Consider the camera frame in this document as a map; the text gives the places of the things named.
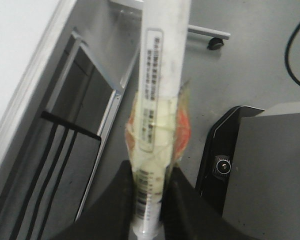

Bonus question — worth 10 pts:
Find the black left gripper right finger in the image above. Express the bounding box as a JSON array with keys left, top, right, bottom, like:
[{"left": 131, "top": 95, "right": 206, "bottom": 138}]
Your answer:
[{"left": 161, "top": 167, "right": 254, "bottom": 240}]

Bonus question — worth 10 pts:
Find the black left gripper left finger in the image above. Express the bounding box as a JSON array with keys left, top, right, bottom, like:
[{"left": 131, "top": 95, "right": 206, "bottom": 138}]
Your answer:
[{"left": 52, "top": 160, "right": 134, "bottom": 240}]

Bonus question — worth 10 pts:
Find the white black-tip whiteboard marker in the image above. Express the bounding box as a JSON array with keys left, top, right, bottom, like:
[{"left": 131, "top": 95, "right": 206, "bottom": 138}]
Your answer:
[{"left": 125, "top": 0, "right": 191, "bottom": 240}]

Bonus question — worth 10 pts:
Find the grey fabric organizer with black stripes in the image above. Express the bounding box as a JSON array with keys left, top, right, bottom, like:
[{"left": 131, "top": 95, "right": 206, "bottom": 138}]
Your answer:
[{"left": 7, "top": 111, "right": 102, "bottom": 240}]

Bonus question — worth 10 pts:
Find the dark grey metal panel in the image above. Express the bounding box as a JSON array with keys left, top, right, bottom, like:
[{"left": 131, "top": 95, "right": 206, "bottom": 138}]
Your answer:
[{"left": 46, "top": 32, "right": 140, "bottom": 221}]

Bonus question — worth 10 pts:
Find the black caster wheel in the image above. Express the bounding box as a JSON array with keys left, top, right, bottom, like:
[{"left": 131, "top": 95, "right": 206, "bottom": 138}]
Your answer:
[{"left": 207, "top": 37, "right": 224, "bottom": 51}]

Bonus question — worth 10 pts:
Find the grey metal stand leg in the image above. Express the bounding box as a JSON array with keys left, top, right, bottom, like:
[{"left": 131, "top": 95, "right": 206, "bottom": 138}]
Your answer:
[{"left": 110, "top": 0, "right": 231, "bottom": 40}]

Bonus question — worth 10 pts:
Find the black cable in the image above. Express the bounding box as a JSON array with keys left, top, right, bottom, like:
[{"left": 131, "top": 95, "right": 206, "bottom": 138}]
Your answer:
[{"left": 284, "top": 2, "right": 300, "bottom": 92}]

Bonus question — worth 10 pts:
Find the white whiteboard with metal frame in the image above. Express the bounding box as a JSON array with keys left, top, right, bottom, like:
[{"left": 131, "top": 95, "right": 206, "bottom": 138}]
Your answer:
[{"left": 0, "top": 0, "right": 76, "bottom": 190}]

